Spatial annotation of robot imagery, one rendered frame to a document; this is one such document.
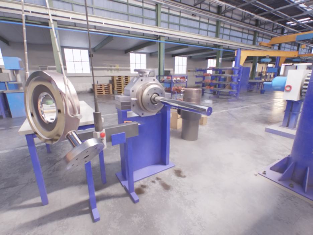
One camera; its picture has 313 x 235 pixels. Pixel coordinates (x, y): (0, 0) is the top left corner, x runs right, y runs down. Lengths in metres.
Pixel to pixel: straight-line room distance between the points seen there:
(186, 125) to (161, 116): 1.12
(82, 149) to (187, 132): 2.74
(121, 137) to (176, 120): 2.51
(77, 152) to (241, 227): 1.61
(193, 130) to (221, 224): 1.91
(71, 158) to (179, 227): 1.27
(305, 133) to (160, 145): 1.80
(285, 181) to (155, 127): 1.83
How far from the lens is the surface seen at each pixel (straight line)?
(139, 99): 1.73
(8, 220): 2.28
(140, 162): 2.32
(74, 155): 0.75
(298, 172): 2.69
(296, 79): 4.51
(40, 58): 13.28
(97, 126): 0.95
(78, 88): 13.16
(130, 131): 1.59
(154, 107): 1.80
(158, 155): 2.45
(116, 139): 1.55
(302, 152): 2.58
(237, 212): 2.01
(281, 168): 2.82
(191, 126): 3.24
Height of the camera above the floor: 1.35
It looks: 16 degrees down
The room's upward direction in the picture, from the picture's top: straight up
